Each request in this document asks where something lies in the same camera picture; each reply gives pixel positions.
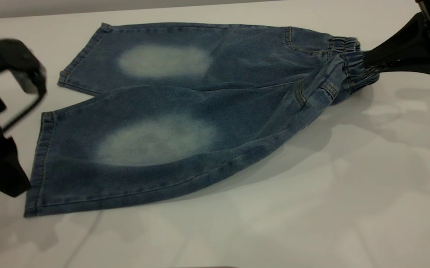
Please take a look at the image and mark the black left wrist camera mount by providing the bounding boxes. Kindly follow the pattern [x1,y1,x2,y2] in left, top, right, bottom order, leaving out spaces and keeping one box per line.
[0,38,48,133]

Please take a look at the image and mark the blue denim pants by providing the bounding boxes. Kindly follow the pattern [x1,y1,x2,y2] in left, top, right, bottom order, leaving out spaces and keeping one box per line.
[24,22,381,218]

